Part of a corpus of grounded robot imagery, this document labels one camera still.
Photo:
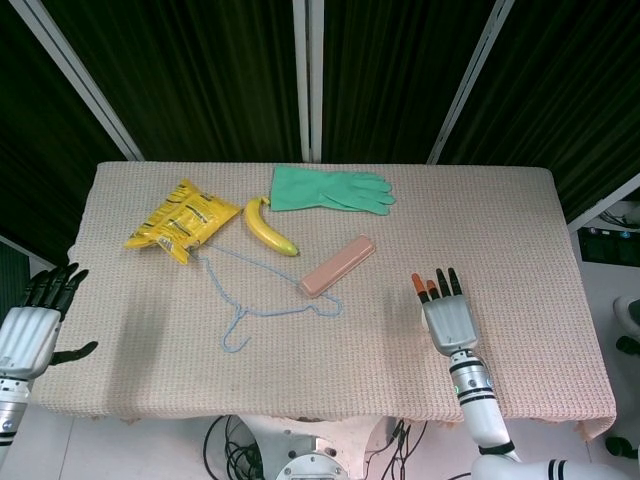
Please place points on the white robot torso base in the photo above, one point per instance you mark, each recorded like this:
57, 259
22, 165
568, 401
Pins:
310, 462

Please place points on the green rubber glove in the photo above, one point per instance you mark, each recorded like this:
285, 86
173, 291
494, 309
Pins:
310, 192

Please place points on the pink plastic case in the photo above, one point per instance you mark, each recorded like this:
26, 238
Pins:
335, 267

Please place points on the white metal frame post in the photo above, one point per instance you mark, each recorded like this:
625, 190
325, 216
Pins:
307, 75
84, 82
605, 206
474, 75

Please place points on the beige waffle-weave tablecloth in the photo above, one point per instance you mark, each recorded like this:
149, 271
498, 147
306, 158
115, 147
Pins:
320, 370

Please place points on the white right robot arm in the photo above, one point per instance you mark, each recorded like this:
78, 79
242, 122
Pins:
480, 400

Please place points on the dark curtain panel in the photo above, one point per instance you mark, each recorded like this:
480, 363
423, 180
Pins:
565, 100
40, 150
390, 75
200, 75

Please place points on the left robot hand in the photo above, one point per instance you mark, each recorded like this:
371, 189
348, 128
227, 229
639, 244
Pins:
27, 335

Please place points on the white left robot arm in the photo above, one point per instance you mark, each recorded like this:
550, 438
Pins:
10, 405

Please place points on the yellow banana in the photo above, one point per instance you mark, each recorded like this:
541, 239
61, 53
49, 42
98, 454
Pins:
265, 227

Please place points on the yellow snack bag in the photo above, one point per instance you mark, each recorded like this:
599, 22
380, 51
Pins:
180, 220

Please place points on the white machine base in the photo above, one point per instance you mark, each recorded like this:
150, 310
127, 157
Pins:
629, 315

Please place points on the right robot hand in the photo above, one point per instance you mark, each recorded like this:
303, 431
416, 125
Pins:
452, 325

